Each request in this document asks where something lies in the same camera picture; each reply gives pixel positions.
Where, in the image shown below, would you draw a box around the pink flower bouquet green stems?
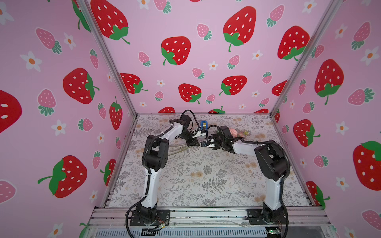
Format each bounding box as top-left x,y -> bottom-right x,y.
168,127 -> 251,155

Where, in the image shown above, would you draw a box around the left aluminium corner post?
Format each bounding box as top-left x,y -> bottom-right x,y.
77,0 -> 138,119

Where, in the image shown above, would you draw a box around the right aluminium corner post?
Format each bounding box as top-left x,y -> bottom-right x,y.
269,0 -> 342,119

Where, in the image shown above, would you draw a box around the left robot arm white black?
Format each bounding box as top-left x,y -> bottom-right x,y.
132,112 -> 202,224

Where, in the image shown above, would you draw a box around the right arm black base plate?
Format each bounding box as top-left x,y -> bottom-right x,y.
245,208 -> 288,225

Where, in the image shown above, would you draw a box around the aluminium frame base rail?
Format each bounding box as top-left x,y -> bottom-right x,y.
81,207 -> 339,238

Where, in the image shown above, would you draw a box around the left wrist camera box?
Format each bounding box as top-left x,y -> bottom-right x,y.
192,129 -> 206,138

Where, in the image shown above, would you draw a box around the blue tape dispenser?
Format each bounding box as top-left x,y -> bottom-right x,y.
200,121 -> 208,133

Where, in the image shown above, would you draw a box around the aluminium corner post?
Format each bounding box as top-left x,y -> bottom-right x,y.
77,0 -> 138,119
269,0 -> 342,119

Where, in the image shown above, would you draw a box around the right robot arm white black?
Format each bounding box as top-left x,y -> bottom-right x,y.
202,125 -> 291,225

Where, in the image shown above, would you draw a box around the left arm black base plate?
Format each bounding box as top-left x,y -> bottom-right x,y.
129,210 -> 171,226

